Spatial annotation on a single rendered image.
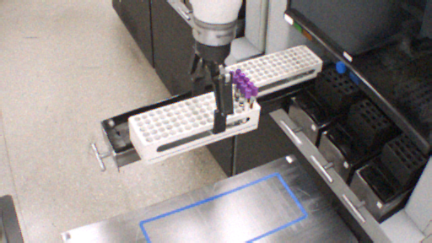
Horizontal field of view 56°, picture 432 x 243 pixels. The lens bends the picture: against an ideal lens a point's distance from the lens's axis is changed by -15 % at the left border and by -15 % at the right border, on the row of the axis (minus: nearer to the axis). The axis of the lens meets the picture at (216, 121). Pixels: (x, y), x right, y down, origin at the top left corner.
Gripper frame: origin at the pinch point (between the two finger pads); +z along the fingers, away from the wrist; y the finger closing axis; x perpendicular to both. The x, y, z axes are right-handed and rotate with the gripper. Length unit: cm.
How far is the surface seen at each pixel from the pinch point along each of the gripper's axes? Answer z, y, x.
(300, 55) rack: 2.6, -13.4, 38.0
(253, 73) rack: 3.6, -12.0, 20.4
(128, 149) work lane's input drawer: 11.9, -7.1, -18.1
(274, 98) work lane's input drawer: 9.4, -6.3, 24.6
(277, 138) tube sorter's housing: 28.7, -7.8, 29.9
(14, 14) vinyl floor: 93, -265, -35
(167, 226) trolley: 10.6, 19.1, -19.5
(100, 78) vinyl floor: 91, -141, 9
